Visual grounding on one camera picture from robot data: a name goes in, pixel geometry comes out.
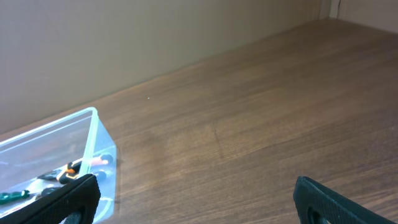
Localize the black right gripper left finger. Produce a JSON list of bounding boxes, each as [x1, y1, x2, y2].
[[1, 174, 101, 224]]

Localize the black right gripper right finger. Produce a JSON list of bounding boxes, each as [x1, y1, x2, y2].
[[293, 176, 394, 224]]

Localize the orange black pliers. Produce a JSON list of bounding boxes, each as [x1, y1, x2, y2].
[[37, 153, 114, 185]]

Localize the green handled screwdriver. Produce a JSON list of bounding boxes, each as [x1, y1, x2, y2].
[[0, 190, 30, 205]]

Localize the clear plastic container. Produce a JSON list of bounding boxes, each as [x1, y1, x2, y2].
[[1, 107, 117, 223]]

